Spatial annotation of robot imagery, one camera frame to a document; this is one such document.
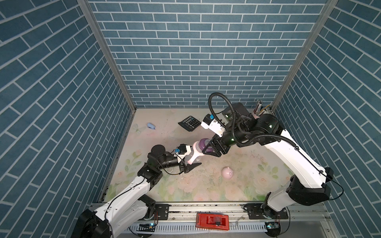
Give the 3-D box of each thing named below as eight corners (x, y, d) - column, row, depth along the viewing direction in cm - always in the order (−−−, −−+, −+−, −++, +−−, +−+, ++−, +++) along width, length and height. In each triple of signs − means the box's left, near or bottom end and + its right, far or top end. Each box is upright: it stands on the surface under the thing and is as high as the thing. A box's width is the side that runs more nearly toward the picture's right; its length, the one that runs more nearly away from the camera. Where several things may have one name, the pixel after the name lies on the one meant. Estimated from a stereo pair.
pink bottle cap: (222, 179, 86) (223, 176, 83) (221, 169, 90) (222, 166, 87) (232, 179, 86) (234, 176, 83) (231, 169, 90) (232, 166, 87)
